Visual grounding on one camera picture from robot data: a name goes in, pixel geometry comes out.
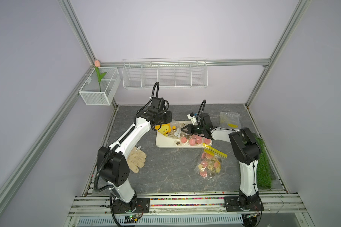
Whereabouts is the poured wrapped cookie pile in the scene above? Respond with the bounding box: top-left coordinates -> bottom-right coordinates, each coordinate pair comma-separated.
173,134 -> 212,147

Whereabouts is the white wire wall basket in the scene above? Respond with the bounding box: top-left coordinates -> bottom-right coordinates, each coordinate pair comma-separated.
122,58 -> 208,89

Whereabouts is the green artificial grass mat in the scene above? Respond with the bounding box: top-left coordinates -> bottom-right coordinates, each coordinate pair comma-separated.
253,133 -> 272,190

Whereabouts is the cookie ziploc bag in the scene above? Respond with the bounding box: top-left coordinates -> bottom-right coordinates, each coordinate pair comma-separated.
194,143 -> 228,181
155,121 -> 181,139
220,112 -> 241,130

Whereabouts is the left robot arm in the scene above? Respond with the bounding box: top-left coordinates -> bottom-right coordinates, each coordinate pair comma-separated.
93,82 -> 172,211

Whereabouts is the beige work glove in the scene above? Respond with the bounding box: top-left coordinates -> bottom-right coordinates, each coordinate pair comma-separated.
127,147 -> 147,174

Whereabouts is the white rectangular tray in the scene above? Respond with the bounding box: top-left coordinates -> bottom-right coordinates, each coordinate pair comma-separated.
155,132 -> 202,148

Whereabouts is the pink artificial tulip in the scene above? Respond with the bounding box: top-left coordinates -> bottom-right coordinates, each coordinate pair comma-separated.
94,60 -> 107,92

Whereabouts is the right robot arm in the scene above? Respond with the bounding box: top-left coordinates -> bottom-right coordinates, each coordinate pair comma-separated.
181,100 -> 264,214

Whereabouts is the white mesh wall box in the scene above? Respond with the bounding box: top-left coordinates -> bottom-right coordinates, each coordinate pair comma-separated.
79,67 -> 121,106

